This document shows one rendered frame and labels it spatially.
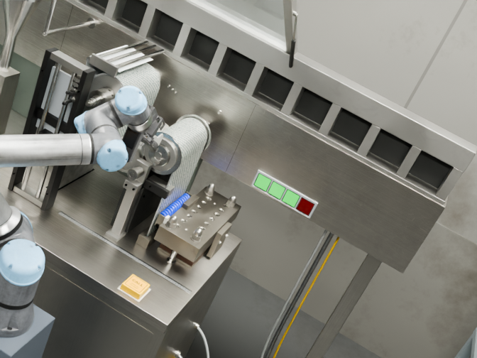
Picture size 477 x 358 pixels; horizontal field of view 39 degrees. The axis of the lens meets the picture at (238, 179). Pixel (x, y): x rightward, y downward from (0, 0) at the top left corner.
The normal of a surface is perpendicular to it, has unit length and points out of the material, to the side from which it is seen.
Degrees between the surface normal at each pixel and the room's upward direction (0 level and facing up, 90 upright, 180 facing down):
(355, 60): 90
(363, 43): 90
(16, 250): 7
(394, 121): 90
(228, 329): 0
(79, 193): 0
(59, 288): 90
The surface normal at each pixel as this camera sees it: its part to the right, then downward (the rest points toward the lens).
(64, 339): -0.36, 0.33
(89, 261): 0.37, -0.81
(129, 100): -0.04, -0.27
